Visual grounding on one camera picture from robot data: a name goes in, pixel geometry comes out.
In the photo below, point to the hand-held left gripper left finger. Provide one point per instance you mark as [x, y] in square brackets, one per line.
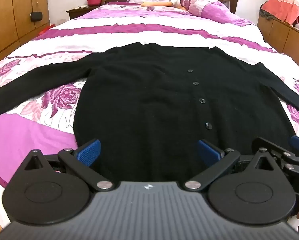
[90, 152]

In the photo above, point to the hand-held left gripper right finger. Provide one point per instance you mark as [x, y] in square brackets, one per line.
[209, 151]

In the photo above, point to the black buttoned cardigan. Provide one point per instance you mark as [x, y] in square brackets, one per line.
[152, 105]

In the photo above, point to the wooden side cabinet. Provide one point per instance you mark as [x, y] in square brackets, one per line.
[287, 42]

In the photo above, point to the pink floral striped bedspread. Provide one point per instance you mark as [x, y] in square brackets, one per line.
[164, 30]

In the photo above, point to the red cloth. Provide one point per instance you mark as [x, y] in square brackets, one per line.
[46, 29]

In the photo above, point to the dark crumpled cloth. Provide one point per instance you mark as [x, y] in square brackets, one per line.
[265, 12]

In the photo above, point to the dark wooden nightstand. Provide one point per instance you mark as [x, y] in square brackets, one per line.
[77, 12]

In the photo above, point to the pink floral pillow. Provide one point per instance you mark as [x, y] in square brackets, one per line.
[214, 10]

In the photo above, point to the small black pouch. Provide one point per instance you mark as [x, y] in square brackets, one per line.
[36, 16]

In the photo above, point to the wooden wardrobe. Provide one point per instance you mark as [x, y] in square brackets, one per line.
[9, 17]

